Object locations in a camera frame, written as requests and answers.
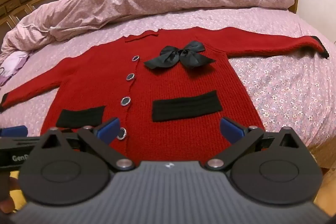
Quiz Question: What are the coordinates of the purple cloth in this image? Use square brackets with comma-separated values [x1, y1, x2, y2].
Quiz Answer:
[0, 53, 30, 86]

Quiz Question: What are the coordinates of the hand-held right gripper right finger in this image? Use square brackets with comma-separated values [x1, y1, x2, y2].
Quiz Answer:
[205, 117, 302, 171]

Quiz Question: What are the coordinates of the red knit cardigan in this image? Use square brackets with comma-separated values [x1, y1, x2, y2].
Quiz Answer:
[0, 27, 330, 161]

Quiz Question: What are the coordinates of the person's left hand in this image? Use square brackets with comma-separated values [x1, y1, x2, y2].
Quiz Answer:
[0, 177, 15, 215]

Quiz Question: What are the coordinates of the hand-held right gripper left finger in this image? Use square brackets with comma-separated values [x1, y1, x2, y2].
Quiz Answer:
[34, 117, 135, 171]

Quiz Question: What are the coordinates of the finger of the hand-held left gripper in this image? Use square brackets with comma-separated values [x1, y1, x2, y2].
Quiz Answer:
[0, 125, 40, 147]

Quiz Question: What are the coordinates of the pink floral bed sheet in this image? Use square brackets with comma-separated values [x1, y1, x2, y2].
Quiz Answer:
[0, 5, 336, 151]

